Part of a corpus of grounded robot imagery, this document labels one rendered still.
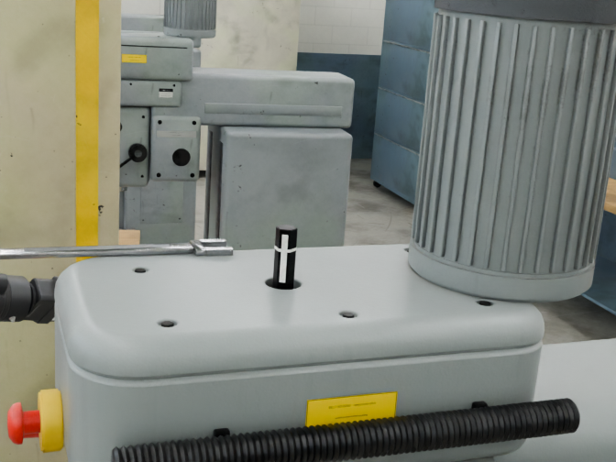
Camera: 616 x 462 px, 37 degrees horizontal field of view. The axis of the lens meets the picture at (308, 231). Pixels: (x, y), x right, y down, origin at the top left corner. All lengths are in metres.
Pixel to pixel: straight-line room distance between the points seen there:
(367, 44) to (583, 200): 9.82
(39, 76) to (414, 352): 1.86
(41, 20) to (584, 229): 1.86
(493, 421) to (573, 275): 0.18
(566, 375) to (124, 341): 0.56
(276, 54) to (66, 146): 6.94
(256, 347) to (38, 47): 1.85
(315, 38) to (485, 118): 9.61
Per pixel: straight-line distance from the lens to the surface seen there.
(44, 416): 0.93
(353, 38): 10.67
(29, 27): 2.58
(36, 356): 2.81
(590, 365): 1.19
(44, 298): 1.83
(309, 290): 0.93
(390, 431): 0.87
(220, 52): 9.31
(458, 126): 0.94
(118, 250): 1.01
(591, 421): 1.08
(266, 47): 9.42
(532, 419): 0.94
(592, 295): 6.34
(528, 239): 0.95
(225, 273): 0.97
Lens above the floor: 2.21
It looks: 16 degrees down
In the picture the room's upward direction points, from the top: 4 degrees clockwise
